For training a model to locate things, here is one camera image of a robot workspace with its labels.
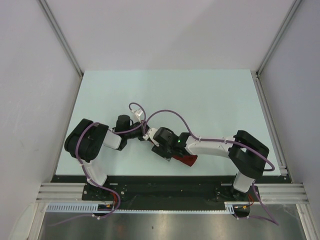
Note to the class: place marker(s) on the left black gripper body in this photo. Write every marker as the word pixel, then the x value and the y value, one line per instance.
pixel 138 133

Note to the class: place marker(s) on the right aluminium frame post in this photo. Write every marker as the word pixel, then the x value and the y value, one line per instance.
pixel 284 26

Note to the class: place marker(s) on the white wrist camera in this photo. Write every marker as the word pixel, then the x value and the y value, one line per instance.
pixel 149 136
pixel 138 115

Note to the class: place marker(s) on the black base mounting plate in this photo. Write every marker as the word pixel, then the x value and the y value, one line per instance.
pixel 169 193

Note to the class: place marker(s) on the right aluminium table rail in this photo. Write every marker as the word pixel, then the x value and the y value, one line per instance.
pixel 278 150

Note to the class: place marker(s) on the right white cable duct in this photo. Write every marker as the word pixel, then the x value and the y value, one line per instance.
pixel 233 207

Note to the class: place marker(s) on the aluminium frame post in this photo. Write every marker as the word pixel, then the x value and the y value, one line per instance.
pixel 284 26
pixel 55 26

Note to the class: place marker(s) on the white cable duct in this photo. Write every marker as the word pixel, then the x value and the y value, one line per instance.
pixel 233 207
pixel 79 207

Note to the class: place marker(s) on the left white cable duct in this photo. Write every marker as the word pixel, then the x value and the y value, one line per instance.
pixel 79 207

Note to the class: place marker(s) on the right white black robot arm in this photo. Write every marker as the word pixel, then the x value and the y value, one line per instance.
pixel 247 153

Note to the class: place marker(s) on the front aluminium extrusion rail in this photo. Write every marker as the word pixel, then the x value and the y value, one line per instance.
pixel 60 192

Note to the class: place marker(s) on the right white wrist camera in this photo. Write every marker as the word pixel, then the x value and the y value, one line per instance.
pixel 149 136

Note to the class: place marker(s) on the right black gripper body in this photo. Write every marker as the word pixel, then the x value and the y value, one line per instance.
pixel 165 151

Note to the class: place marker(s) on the dark red cloth napkin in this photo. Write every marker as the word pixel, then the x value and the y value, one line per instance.
pixel 188 160

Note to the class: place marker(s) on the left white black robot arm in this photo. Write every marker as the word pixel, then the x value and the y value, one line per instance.
pixel 86 140

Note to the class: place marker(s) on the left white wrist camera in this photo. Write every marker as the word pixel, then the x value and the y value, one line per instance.
pixel 138 115

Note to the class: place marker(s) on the left aluminium frame post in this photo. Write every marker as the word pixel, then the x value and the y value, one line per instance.
pixel 55 26

